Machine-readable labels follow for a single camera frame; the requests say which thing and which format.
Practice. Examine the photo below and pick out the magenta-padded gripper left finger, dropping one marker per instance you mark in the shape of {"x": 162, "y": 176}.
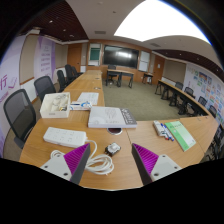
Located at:
{"x": 75, "y": 160}

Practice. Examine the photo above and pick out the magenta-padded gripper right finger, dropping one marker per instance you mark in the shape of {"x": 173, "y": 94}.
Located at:
{"x": 148, "y": 160}

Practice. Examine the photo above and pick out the white power strip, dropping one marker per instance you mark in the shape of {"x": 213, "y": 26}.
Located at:
{"x": 65, "y": 136}

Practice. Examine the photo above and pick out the red-capped whiteboard marker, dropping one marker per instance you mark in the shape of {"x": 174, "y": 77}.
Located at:
{"x": 164, "y": 134}

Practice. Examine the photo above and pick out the white whiteboard eraser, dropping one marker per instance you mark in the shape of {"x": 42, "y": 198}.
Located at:
{"x": 158, "y": 128}

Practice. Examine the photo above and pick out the blue-capped whiteboard marker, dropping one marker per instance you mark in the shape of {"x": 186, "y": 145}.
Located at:
{"x": 167, "y": 131}

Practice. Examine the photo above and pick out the green booklet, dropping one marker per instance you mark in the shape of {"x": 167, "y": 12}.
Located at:
{"x": 180, "y": 135}

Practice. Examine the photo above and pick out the white open compartment box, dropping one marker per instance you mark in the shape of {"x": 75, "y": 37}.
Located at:
{"x": 50, "y": 113}

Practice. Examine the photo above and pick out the thick white book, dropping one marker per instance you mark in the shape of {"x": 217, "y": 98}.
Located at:
{"x": 108, "y": 117}

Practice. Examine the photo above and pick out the small white-blue carton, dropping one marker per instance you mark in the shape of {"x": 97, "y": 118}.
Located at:
{"x": 80, "y": 106}

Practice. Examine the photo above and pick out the white printed paper sheet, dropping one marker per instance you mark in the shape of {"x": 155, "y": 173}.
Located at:
{"x": 88, "y": 98}

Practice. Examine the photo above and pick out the black mesh office chair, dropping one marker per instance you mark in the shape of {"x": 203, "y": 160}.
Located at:
{"x": 18, "y": 113}
{"x": 44, "y": 86}

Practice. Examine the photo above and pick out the long dark side table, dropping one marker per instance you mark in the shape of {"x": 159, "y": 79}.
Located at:
{"x": 173, "y": 87}

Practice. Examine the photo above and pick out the group of black side chairs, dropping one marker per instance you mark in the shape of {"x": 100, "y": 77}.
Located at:
{"x": 189, "y": 90}

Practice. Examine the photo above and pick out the small dark side table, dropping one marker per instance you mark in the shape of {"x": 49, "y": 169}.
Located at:
{"x": 147, "y": 75}

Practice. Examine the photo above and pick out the row of black chairs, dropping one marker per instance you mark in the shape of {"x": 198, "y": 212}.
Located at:
{"x": 69, "y": 71}

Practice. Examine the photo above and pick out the dark presenter desk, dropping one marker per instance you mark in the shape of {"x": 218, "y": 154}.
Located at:
{"x": 120, "y": 72}

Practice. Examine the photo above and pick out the large ceiling light panel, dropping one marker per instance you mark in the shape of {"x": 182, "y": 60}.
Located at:
{"x": 156, "y": 21}

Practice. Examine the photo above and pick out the group of colourful wall posters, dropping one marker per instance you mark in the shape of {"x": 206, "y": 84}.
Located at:
{"x": 206, "y": 85}

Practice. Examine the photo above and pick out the white wall board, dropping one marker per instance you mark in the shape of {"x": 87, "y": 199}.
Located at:
{"x": 144, "y": 61}

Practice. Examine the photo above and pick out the large black wall screen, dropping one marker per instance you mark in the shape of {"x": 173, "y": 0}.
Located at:
{"x": 120, "y": 56}

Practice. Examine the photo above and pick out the narrow purple wall banner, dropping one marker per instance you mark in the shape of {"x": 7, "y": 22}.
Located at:
{"x": 45, "y": 56}

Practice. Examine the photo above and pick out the green-white wall board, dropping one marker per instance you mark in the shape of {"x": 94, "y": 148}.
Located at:
{"x": 94, "y": 54}

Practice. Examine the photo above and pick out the wide purple wall banner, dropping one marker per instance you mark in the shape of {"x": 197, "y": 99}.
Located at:
{"x": 10, "y": 70}

